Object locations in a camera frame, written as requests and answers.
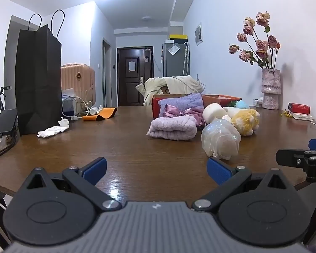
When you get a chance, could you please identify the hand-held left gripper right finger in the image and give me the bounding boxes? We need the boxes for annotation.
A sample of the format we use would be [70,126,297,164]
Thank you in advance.
[192,157,293,213]

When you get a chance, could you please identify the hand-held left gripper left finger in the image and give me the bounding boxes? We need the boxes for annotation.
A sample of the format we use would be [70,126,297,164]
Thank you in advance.
[26,157,122,212]

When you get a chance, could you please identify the yellow plush toy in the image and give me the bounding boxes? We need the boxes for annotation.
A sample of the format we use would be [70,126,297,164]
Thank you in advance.
[222,107,261,137]

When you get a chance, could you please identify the white plush toy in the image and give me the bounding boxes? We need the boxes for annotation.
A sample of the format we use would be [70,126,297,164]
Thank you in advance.
[202,103,228,125]

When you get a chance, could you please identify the light pink towel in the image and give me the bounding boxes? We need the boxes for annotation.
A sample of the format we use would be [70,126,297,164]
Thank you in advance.
[147,116,198,141]

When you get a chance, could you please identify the pink satin bow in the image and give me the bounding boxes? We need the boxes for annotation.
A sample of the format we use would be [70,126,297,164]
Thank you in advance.
[161,105,206,125]

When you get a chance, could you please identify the purple knit towel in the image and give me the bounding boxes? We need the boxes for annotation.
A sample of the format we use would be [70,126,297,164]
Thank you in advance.
[158,93,204,118]

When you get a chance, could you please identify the red cardboard box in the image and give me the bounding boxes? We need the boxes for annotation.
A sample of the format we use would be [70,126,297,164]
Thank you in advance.
[152,94,242,119]

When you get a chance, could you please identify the small red box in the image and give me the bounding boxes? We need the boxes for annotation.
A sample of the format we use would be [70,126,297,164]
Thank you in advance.
[288,102,311,114]

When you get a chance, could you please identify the crumpled white tissue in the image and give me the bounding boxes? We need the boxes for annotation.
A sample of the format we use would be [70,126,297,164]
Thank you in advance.
[37,118,69,138]

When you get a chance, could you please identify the glass jar with sticks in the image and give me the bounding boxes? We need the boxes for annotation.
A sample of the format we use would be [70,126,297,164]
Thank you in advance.
[78,84,95,112]

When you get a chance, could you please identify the pink textured vase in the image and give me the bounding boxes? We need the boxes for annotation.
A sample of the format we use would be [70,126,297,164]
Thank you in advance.
[261,69,282,110]

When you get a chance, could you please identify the dark brown entrance door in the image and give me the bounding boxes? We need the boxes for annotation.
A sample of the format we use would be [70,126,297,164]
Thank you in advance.
[117,47,154,107]

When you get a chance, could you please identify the pink suitcase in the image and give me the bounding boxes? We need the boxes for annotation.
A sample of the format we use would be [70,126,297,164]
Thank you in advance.
[61,63,96,111]

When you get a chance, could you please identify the beige coat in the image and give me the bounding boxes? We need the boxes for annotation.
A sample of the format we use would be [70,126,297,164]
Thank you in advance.
[135,75,206,106]

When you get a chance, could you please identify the black phone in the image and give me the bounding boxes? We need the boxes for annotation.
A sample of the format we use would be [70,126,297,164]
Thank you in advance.
[0,109,18,135]

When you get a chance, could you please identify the black paper bag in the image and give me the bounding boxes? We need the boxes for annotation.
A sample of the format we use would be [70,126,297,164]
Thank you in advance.
[15,10,62,136]

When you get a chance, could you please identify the grey refrigerator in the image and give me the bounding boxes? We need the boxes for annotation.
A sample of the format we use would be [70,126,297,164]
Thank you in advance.
[162,40,190,78]

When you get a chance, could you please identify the dried pink roses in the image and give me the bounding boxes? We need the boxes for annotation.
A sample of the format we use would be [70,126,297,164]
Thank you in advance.
[228,11,281,70]

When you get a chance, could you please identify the black tripod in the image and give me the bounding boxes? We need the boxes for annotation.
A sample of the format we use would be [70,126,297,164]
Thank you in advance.
[0,86,12,116]

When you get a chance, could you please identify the folded patterned umbrella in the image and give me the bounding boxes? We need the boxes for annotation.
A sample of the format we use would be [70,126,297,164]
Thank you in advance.
[182,42,190,75]

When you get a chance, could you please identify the white cable with plug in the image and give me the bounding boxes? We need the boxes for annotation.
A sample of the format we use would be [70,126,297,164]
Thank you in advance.
[61,97,91,121]

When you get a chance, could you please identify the interior door frame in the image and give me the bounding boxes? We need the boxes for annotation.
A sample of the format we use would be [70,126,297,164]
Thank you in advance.
[103,38,112,107]

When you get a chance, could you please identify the wall poster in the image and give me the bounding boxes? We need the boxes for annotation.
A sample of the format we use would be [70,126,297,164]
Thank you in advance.
[195,22,203,45]

